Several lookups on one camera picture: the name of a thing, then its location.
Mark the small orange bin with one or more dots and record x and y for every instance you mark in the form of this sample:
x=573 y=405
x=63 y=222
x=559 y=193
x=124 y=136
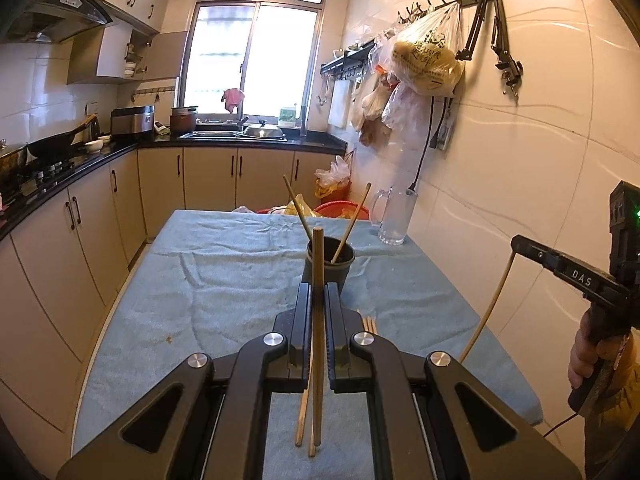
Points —
x=340 y=191

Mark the black countertop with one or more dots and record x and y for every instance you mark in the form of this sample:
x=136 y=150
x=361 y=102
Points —
x=150 y=141

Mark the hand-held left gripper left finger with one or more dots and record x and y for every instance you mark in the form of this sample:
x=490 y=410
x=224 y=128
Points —
x=302 y=330

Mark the brown clay pot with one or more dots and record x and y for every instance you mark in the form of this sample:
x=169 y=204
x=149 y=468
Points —
x=182 y=122

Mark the sink faucet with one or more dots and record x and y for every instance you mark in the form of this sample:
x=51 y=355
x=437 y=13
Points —
x=242 y=124

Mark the dark grey cup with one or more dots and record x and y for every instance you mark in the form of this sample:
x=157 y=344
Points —
x=342 y=275

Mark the steel sink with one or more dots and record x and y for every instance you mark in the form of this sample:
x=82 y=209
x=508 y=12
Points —
x=210 y=135

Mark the yellow plastic bag in basin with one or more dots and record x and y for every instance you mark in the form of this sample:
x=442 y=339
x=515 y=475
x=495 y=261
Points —
x=295 y=209

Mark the blue towel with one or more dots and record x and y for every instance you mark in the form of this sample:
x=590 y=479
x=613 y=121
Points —
x=200 y=300

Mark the beige lower kitchen cabinets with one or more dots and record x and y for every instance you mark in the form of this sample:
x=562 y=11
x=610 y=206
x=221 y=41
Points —
x=55 y=270

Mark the range hood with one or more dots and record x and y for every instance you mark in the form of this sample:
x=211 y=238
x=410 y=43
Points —
x=60 y=7

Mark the hanging yellow plastic bag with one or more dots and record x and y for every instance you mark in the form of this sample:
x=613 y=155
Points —
x=430 y=60

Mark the gas stove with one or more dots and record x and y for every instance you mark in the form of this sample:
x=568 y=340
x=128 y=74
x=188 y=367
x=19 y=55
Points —
x=40 y=172

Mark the person's right hand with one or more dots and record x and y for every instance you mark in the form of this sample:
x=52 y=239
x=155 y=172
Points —
x=581 y=355

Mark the black wok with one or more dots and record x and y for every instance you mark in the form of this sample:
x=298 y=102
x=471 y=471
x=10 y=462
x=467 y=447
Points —
x=52 y=145

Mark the wall utensil rail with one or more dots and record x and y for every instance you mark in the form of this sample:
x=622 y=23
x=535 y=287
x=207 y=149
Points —
x=152 y=92

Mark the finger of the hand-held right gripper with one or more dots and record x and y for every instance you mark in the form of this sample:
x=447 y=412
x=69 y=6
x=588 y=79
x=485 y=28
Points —
x=565 y=270

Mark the open wall cabinet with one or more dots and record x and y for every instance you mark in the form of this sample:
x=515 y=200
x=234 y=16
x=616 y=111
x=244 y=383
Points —
x=107 y=55

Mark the white plastic bag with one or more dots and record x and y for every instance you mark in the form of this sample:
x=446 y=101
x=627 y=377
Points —
x=332 y=170

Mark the clear glass mug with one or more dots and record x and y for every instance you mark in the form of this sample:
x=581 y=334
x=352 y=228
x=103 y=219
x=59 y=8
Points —
x=397 y=220

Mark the green box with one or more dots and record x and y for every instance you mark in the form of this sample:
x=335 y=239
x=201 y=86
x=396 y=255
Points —
x=287 y=117

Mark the silver rice cooker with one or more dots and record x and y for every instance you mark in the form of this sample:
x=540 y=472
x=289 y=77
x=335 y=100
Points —
x=132 y=122

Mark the large red plastic basin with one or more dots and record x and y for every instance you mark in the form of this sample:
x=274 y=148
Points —
x=332 y=208

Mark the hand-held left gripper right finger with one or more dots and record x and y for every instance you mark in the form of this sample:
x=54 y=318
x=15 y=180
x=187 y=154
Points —
x=334 y=330

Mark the steel pot with lid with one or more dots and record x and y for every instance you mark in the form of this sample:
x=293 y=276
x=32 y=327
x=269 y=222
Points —
x=12 y=157

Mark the wall power strip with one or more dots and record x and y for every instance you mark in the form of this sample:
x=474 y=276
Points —
x=442 y=132

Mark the white cutting board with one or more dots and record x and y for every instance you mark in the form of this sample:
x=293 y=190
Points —
x=337 y=105

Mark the hanging clear plastic bags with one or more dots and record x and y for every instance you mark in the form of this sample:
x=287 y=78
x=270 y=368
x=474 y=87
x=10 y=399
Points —
x=380 y=105

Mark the black wall hook rail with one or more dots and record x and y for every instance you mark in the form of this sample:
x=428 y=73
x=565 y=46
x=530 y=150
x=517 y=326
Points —
x=445 y=4

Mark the person's right forearm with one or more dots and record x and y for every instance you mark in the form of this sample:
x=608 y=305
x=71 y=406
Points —
x=620 y=435

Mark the pink cloth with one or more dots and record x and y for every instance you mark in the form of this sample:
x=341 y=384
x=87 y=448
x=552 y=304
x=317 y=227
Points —
x=233 y=100

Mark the black wall shelf rack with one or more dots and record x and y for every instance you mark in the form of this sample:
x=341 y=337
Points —
x=345 y=60

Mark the kitchen window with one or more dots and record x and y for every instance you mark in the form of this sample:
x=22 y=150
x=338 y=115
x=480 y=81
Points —
x=255 y=50

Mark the steel wok lid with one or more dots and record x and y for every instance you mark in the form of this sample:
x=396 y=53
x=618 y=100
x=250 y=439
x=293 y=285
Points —
x=263 y=131

